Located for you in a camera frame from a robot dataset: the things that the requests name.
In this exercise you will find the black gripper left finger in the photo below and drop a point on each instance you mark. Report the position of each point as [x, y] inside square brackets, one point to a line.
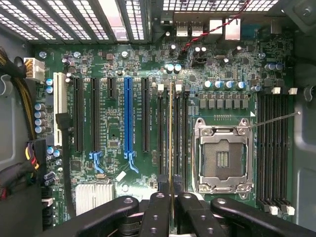
[158, 217]

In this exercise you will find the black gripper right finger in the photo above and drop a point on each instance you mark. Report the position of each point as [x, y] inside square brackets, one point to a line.
[195, 217]

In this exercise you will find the black RAM slot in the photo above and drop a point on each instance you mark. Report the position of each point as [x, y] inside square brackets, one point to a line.
[176, 128]
[160, 128]
[168, 138]
[261, 148]
[276, 148]
[268, 148]
[185, 128]
[284, 148]

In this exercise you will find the blue slot retention clip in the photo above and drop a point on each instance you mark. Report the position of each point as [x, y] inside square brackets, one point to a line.
[132, 161]
[96, 161]

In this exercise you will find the silver CPU socket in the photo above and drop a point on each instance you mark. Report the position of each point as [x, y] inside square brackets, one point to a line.
[223, 158]

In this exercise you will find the silver finned heatsink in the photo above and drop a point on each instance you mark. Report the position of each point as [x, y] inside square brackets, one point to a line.
[95, 197]

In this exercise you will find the long black expansion slot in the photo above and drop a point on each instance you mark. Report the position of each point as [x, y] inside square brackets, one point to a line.
[145, 116]
[95, 116]
[78, 116]

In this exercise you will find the blue expansion slot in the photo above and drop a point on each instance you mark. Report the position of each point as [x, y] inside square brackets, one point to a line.
[128, 116]

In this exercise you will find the green motherboard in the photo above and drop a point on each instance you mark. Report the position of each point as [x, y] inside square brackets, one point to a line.
[111, 116]

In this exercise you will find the thin metal locking lever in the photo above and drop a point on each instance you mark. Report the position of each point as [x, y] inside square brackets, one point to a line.
[276, 119]

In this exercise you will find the grey metal PC case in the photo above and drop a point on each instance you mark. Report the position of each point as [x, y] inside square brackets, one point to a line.
[304, 148]

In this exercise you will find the short black expansion slot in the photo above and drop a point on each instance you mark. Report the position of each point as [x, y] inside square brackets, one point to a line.
[111, 87]

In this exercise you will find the white expansion slot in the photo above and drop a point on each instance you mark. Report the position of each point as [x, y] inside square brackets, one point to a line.
[59, 98]

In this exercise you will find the silver rear port block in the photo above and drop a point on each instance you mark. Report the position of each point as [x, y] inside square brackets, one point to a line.
[182, 29]
[232, 29]
[197, 29]
[216, 27]

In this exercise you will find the white power connector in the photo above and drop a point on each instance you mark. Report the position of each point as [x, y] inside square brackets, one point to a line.
[35, 68]

